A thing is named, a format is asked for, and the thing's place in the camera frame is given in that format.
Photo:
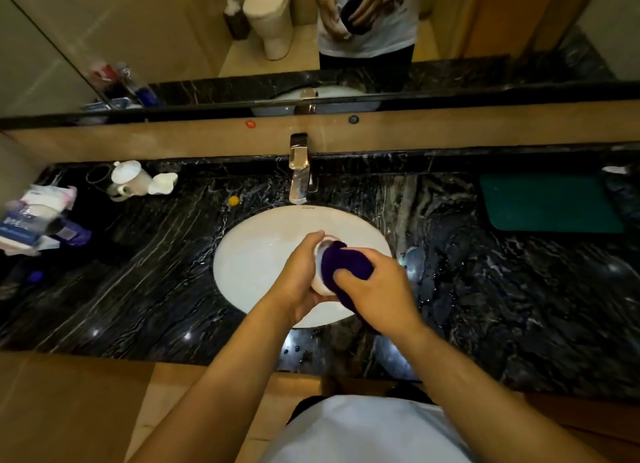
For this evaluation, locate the person's left hand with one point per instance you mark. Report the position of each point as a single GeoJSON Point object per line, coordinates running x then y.
{"type": "Point", "coordinates": [292, 288]}

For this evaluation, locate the person's right hand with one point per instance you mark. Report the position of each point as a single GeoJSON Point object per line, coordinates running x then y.
{"type": "Point", "coordinates": [387, 298]}

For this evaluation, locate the person's left thumb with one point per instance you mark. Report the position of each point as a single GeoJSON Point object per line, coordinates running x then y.
{"type": "Point", "coordinates": [309, 245]}

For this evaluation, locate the person's right thumb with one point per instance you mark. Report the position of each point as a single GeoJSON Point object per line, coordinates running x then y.
{"type": "Point", "coordinates": [346, 283]}

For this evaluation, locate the purple cloth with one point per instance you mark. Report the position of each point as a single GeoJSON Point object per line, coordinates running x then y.
{"type": "Point", "coordinates": [345, 263]}

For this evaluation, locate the white cup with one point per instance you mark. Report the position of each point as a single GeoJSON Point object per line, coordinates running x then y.
{"type": "Point", "coordinates": [317, 273]}

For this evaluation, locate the person's left forearm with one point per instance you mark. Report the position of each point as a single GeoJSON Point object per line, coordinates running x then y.
{"type": "Point", "coordinates": [220, 387]}

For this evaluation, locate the person's right forearm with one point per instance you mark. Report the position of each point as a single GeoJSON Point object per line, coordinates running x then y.
{"type": "Point", "coordinates": [480, 402]}

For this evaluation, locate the white sink basin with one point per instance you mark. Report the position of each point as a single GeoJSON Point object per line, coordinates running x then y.
{"type": "Point", "coordinates": [255, 258]}

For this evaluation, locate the chrome faucet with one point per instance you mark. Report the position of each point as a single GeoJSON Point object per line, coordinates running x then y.
{"type": "Point", "coordinates": [300, 170]}

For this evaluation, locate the small yellow object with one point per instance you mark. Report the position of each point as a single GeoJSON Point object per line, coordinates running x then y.
{"type": "Point", "coordinates": [233, 201]}

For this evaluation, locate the black trousers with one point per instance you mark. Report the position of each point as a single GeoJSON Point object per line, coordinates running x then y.
{"type": "Point", "coordinates": [310, 405]}

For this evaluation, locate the white shirt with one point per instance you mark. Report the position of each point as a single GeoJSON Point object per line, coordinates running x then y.
{"type": "Point", "coordinates": [370, 432]}

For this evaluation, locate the white lidded mug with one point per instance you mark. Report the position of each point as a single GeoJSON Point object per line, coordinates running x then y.
{"type": "Point", "coordinates": [131, 178]}

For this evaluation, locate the green rubber mat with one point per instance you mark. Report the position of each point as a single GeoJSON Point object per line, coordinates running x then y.
{"type": "Point", "coordinates": [550, 203]}

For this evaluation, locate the clear drinking glass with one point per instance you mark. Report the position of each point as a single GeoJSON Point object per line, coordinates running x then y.
{"type": "Point", "coordinates": [98, 175]}

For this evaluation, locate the purple sachet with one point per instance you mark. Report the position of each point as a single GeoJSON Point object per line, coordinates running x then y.
{"type": "Point", "coordinates": [74, 234]}

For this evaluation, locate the white toilet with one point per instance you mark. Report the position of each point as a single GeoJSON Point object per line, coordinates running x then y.
{"type": "Point", "coordinates": [270, 13]}

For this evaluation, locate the white plastic packet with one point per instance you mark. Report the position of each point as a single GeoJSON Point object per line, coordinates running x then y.
{"type": "Point", "coordinates": [47, 197]}

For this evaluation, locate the small blue cap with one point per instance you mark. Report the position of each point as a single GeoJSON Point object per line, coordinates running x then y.
{"type": "Point", "coordinates": [35, 277]}

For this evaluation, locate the clear plastic water bottle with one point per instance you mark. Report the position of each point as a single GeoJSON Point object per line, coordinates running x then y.
{"type": "Point", "coordinates": [30, 224]}

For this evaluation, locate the small white paper scrap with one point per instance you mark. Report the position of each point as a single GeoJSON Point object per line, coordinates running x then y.
{"type": "Point", "coordinates": [616, 169]}

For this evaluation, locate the wall mirror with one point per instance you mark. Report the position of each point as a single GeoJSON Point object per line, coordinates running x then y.
{"type": "Point", "coordinates": [165, 28]}

